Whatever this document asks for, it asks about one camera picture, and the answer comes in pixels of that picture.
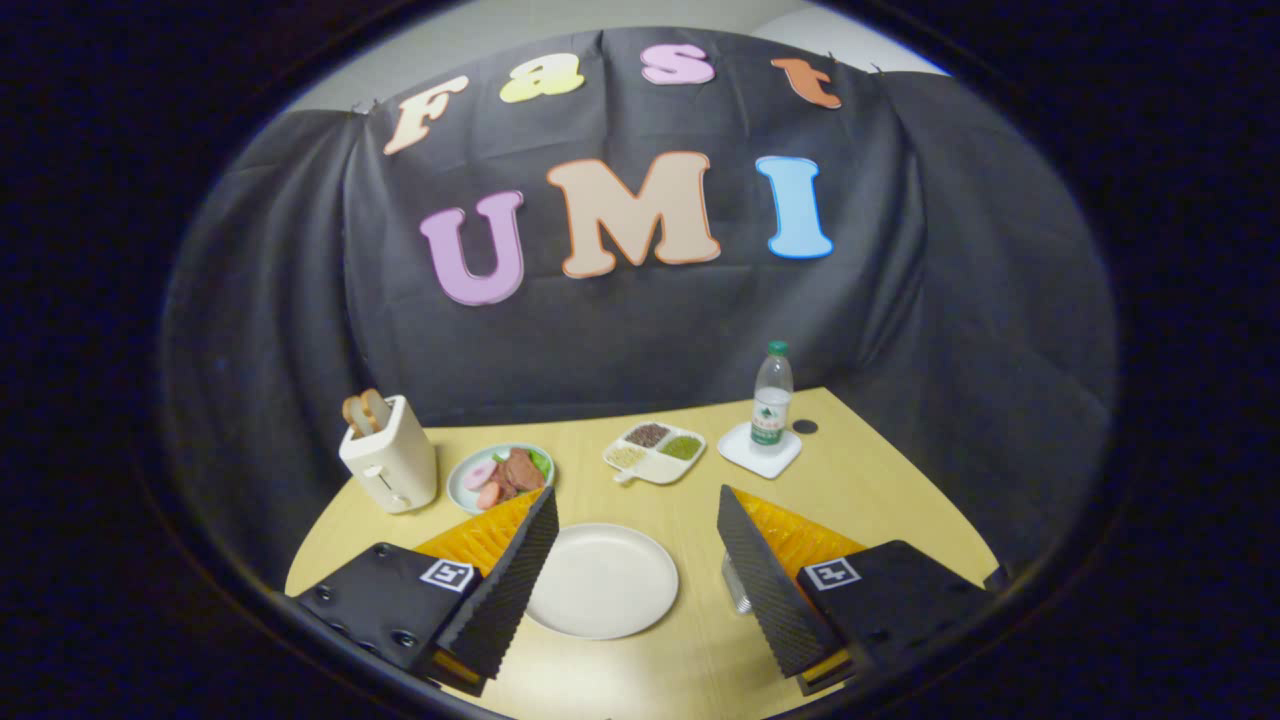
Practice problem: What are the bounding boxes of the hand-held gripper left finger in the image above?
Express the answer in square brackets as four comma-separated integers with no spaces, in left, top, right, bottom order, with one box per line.
[290,487,561,698]

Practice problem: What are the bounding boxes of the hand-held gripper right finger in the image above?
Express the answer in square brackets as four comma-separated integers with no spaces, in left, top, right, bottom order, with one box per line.
[716,485,1001,698]

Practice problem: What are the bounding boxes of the pale green food plate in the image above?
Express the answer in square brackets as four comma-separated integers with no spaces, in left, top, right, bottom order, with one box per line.
[446,443,556,516]

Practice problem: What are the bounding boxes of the large round cream plate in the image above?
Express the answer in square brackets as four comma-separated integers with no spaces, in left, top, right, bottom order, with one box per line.
[525,523,680,641]

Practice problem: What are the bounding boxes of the pink sausage slices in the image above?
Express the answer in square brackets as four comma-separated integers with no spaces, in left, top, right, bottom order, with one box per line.
[462,458,502,511]

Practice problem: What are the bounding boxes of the brown meat slices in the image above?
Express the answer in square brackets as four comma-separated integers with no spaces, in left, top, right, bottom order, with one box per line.
[497,448,546,498]

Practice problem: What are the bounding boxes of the white square coaster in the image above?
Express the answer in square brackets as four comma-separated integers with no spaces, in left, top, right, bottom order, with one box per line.
[716,420,803,480]

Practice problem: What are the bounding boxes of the cream toaster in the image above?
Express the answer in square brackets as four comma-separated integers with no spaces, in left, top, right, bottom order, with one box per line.
[338,394,439,515]

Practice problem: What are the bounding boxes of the divided dish of beans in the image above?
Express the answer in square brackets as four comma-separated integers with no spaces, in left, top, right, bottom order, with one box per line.
[602,421,708,487]

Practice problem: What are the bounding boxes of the clear water bottle green label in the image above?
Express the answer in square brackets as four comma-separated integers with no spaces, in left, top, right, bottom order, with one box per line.
[751,340,795,448]

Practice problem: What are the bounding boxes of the black backdrop cloth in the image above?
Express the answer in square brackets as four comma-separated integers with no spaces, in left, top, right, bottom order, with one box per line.
[160,27,1118,591]

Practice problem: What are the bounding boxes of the steel wire cutlery basket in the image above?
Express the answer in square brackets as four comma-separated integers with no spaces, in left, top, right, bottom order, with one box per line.
[721,550,754,615]

